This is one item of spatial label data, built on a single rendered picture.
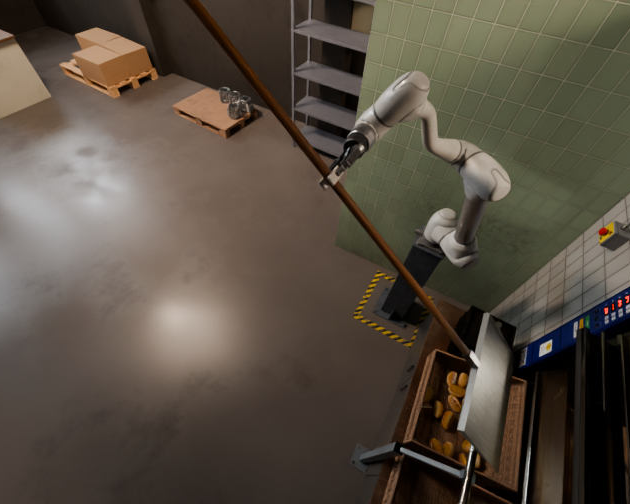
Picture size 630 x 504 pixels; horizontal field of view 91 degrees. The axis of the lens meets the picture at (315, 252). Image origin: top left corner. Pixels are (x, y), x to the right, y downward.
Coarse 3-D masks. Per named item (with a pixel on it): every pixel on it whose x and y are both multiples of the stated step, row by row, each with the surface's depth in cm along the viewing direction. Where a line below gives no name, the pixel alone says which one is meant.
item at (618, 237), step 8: (616, 224) 153; (624, 224) 153; (616, 232) 150; (624, 232) 150; (600, 240) 158; (608, 240) 154; (616, 240) 152; (624, 240) 150; (608, 248) 156; (616, 248) 154
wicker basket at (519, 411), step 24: (432, 360) 187; (456, 360) 188; (432, 384) 192; (408, 432) 172; (432, 432) 177; (456, 432) 177; (504, 432) 164; (432, 456) 164; (456, 456) 170; (480, 456) 169; (504, 456) 156; (480, 480) 155; (504, 480) 149
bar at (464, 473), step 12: (396, 444) 141; (360, 456) 216; (372, 456) 178; (384, 456) 160; (420, 456) 133; (468, 456) 121; (360, 468) 212; (444, 468) 124; (468, 468) 118; (468, 480) 116; (468, 492) 114
